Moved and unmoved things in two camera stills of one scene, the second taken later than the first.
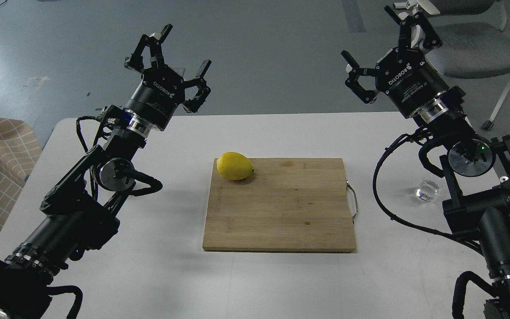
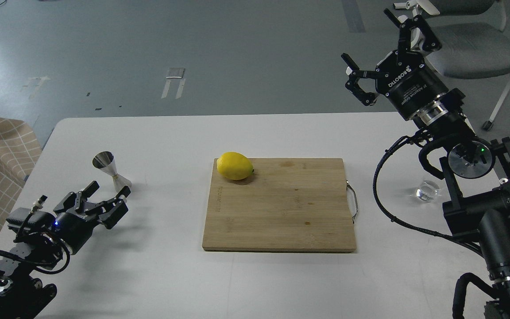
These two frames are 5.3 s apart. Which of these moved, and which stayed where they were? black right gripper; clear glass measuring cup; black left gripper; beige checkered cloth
Moved: black left gripper
Stayed: clear glass measuring cup; black right gripper; beige checkered cloth
